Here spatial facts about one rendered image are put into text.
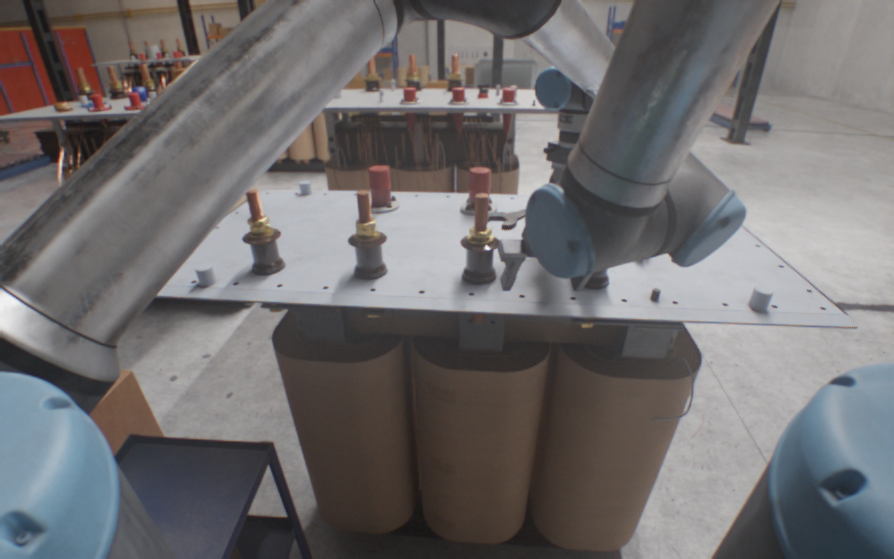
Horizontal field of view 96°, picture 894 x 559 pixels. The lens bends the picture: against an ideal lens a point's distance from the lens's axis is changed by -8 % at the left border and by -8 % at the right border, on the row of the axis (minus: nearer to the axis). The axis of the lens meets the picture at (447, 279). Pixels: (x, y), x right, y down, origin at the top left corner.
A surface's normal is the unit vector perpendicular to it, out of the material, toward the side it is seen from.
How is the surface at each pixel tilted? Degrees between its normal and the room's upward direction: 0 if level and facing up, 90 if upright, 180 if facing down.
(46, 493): 42
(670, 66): 102
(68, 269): 65
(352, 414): 90
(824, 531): 85
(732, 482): 0
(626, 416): 90
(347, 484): 90
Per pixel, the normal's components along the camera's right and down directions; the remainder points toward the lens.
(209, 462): 0.00, -0.87
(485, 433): -0.09, 0.50
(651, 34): -0.82, 0.35
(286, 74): 0.72, 0.15
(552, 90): -0.65, 0.38
